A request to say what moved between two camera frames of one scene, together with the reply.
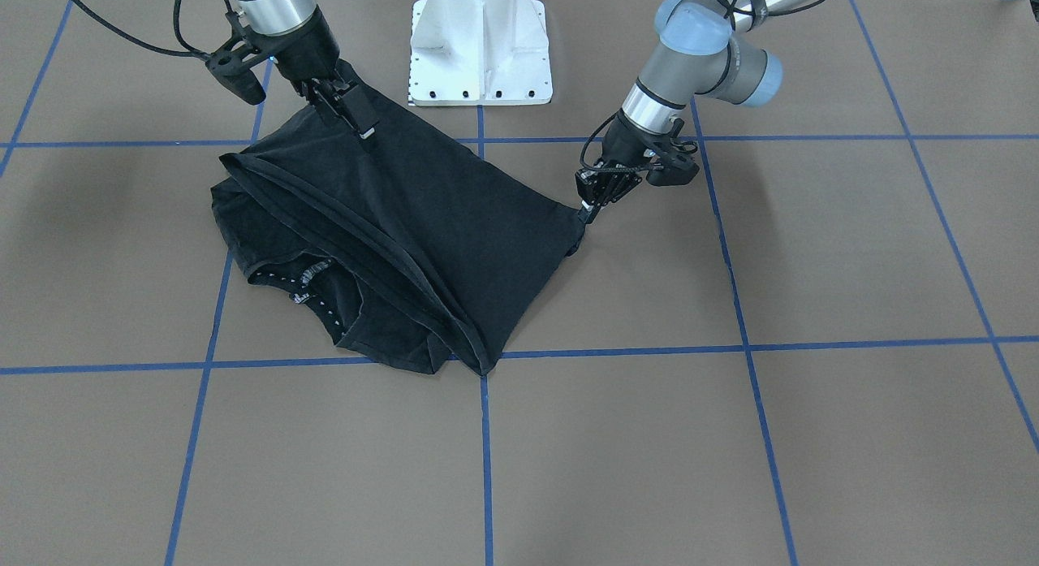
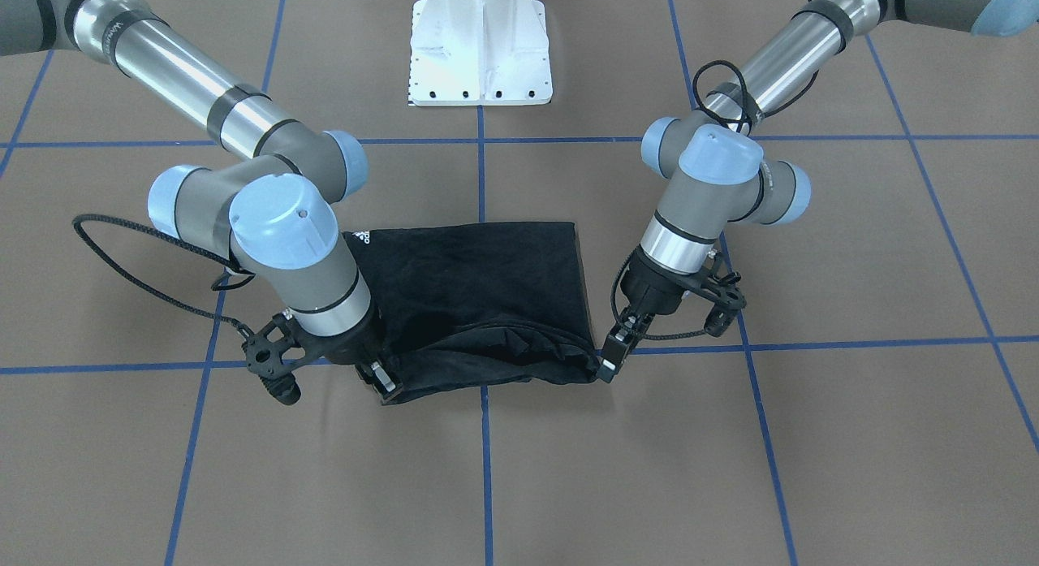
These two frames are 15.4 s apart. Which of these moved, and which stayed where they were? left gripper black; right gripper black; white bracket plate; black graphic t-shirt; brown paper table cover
Moved: left gripper black; right gripper black; black graphic t-shirt
Stayed: white bracket plate; brown paper table cover
